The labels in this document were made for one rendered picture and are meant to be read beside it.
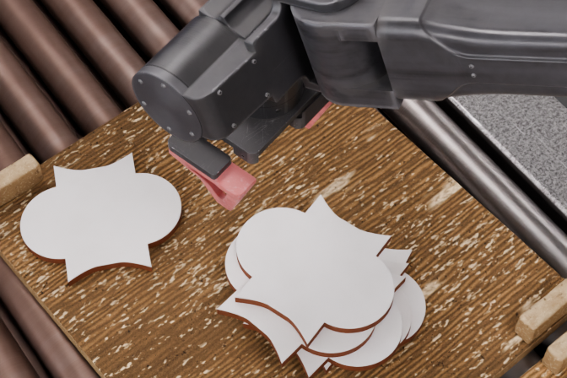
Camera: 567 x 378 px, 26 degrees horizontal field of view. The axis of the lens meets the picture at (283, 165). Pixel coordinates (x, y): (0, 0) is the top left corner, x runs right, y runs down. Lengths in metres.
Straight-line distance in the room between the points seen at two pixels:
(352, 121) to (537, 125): 0.18
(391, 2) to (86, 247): 0.43
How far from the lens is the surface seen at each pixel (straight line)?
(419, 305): 1.03
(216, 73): 0.75
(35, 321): 1.06
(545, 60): 0.69
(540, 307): 1.02
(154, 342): 1.02
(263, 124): 0.86
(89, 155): 1.12
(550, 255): 1.10
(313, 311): 0.98
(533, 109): 1.19
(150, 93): 0.77
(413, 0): 0.72
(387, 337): 0.99
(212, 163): 0.86
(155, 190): 1.08
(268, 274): 0.99
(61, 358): 1.04
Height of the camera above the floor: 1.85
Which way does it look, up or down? 56 degrees down
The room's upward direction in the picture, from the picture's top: straight up
